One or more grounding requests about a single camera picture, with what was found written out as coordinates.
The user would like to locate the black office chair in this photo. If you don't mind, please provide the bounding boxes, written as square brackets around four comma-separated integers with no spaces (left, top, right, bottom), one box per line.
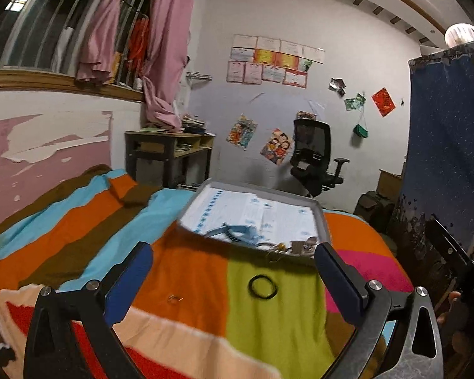
[290,119,349,198]

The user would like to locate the pink curtain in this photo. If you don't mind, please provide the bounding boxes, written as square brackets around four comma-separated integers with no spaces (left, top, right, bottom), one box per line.
[76,0,121,84]
[142,0,194,132]

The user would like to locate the dark bag on floor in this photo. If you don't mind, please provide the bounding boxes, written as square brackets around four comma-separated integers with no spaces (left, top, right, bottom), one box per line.
[354,191,395,234]

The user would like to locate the small green hanging bag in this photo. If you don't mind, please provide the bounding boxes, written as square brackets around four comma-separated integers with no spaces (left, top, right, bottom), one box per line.
[353,106,369,139]

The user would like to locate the window metal bars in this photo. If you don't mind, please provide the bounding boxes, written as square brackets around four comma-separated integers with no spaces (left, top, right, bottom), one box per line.
[0,0,149,88]

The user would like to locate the wooden desk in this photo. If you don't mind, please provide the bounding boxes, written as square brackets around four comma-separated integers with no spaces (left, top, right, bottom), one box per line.
[125,128,216,188]

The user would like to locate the green photo on wall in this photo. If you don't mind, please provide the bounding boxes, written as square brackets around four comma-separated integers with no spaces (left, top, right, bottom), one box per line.
[344,93,366,111]

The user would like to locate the black hair tie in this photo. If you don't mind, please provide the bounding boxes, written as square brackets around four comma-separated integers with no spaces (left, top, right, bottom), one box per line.
[247,274,279,300]

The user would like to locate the colourful striped bed sheet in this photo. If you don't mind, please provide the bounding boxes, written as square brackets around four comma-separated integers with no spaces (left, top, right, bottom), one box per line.
[0,163,416,379]

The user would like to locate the white hair clip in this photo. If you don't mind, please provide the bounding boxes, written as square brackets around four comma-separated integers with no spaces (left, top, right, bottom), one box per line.
[291,236,319,257]

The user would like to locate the red paper square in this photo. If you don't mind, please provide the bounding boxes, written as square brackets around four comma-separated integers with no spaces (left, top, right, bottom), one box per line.
[372,87,396,117]

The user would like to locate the grey cardboard tray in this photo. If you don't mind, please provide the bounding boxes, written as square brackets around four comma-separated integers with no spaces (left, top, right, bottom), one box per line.
[177,178,331,258]

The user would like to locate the colourful cartoon poster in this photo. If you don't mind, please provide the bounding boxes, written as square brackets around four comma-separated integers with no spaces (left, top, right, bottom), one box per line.
[226,114,258,151]

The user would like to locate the pink curtain right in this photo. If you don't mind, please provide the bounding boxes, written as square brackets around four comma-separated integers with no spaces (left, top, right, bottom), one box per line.
[142,0,194,132]

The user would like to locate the pink curtain left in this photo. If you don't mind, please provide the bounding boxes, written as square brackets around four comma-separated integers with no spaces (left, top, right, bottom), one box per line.
[76,0,121,84]

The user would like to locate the small gold ring earrings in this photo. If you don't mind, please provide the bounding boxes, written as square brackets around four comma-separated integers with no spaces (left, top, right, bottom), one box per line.
[167,294,184,304]

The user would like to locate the red garment at window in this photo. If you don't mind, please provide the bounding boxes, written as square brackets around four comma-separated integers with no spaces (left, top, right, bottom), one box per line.
[127,16,149,72]

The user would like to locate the dark photos on wall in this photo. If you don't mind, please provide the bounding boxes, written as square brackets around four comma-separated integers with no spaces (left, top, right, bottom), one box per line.
[329,78,347,98]

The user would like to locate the white grid paper sheet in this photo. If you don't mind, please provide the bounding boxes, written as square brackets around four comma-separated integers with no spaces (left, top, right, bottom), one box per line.
[179,185,322,251]

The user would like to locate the light blue wrist watch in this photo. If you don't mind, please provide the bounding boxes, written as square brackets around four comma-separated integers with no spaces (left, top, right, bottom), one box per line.
[204,223,260,246]

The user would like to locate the person's right hand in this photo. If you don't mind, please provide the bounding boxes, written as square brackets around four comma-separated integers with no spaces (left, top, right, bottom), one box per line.
[437,291,474,354]

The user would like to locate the brown cardboard box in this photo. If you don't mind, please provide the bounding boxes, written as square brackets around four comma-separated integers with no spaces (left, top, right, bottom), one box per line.
[376,169,402,203]

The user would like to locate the blue fabric wardrobe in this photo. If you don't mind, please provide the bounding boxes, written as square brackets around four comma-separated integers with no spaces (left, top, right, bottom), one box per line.
[393,42,474,260]

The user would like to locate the cartoon family poster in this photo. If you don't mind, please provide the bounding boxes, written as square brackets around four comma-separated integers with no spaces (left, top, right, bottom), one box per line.
[260,128,294,166]

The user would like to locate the certificates on wall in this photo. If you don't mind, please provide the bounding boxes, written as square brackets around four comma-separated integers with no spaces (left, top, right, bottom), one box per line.
[226,34,325,89]

